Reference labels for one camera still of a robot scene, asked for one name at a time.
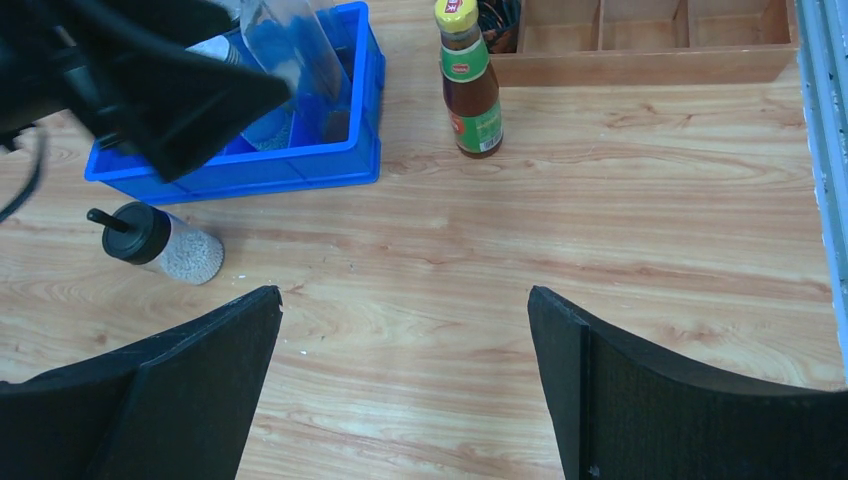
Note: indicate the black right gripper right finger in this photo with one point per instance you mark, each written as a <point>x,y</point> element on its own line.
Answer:
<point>623,407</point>

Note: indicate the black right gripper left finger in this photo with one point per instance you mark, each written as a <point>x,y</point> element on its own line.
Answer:
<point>178,404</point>

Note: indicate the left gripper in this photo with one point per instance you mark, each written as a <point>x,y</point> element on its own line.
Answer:
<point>123,69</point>

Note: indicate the blue plastic divided bin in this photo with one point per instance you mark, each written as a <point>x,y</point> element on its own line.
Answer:
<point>238,170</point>

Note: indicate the sauce bottle yellow cap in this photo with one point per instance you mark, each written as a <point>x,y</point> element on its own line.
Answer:
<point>470,86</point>

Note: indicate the blue label shaker jar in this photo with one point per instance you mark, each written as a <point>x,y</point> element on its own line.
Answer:
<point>271,131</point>

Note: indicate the black lid seasoning jar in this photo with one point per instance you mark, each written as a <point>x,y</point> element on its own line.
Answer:
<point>152,239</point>

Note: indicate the wooden compartment tray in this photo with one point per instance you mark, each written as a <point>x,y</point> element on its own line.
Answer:
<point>650,42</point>

